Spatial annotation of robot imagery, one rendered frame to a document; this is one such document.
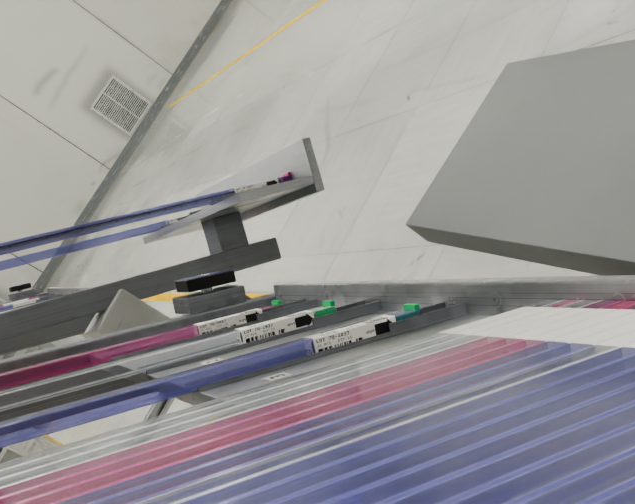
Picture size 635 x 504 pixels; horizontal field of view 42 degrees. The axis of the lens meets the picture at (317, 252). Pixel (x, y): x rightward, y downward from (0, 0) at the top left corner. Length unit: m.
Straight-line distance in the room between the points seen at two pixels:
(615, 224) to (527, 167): 0.18
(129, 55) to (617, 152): 8.09
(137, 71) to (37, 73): 0.97
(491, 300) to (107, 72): 8.17
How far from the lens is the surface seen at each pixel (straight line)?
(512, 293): 0.52
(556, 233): 0.76
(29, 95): 8.44
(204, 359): 0.59
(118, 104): 8.58
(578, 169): 0.80
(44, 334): 1.55
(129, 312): 1.01
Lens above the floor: 1.01
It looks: 21 degrees down
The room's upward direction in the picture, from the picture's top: 55 degrees counter-clockwise
